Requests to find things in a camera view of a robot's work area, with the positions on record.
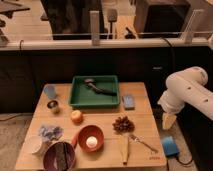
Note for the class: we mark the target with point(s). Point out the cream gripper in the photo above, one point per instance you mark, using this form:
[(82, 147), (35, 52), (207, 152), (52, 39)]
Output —
[(168, 120)]

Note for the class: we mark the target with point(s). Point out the blue sponge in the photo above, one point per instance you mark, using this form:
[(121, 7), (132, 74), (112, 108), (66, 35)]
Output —
[(128, 102)]

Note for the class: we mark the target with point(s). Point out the green plastic tray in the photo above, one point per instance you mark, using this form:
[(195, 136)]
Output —
[(83, 97)]

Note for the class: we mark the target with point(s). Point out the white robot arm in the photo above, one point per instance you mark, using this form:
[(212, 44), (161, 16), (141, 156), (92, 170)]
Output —
[(186, 86)]

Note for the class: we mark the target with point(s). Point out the dark sponge in purple bowl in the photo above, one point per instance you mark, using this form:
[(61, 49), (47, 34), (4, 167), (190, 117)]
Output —
[(61, 156)]

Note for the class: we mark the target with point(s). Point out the silver fork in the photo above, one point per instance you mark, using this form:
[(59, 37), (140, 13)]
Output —
[(136, 139)]

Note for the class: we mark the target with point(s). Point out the bunch of dark grapes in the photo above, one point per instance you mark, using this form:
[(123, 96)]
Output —
[(123, 125)]

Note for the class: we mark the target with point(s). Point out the wooden table board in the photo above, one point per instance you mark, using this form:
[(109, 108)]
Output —
[(109, 157)]

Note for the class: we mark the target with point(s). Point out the wooden spatula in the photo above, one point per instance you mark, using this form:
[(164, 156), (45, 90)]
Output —
[(124, 148)]

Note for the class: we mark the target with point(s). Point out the white egg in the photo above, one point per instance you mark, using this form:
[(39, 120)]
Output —
[(91, 141)]

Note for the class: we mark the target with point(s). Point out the orange bowl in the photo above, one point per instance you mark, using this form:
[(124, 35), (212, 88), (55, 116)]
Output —
[(87, 131)]

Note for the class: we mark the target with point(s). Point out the orange apple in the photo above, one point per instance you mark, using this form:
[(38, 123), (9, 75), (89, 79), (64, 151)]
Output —
[(76, 116)]

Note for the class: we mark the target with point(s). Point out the crumpled blue white cloth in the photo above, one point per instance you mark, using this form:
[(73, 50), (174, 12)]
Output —
[(50, 132)]

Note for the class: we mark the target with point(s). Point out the purple bowl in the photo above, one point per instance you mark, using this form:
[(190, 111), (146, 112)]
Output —
[(49, 161)]

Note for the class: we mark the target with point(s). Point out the small metal cup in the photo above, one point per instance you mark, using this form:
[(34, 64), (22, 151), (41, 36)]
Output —
[(53, 106)]

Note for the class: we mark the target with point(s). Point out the light blue plastic cup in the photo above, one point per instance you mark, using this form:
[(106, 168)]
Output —
[(49, 90)]

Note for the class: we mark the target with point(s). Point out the white cup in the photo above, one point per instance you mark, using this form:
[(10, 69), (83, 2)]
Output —
[(35, 145)]

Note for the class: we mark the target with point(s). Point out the metal rail barrier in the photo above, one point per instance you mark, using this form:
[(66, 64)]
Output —
[(25, 30)]

